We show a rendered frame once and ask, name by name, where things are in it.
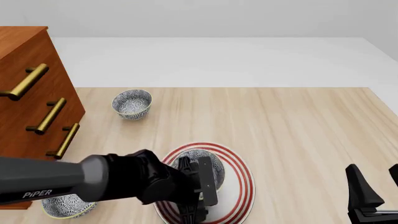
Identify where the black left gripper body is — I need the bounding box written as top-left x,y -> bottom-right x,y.
177,156 -> 209,224

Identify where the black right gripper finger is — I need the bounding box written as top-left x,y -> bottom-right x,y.
388,164 -> 398,183
345,164 -> 386,213

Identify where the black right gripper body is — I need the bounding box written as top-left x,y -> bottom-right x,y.
348,208 -> 398,224

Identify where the patterned black white bowl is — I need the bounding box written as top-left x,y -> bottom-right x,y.
111,88 -> 153,121
41,194 -> 98,220
169,149 -> 226,192

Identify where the white plate with red rings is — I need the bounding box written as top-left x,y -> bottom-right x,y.
153,141 -> 256,224

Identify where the wooden cabinet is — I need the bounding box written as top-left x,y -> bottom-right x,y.
0,26 -> 86,210

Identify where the small brass drawer handle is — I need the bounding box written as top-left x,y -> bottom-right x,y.
45,123 -> 81,160

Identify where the medium brass drawer handle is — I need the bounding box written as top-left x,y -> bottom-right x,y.
25,97 -> 67,136

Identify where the large brass drawer handle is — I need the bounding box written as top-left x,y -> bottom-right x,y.
0,63 -> 50,101

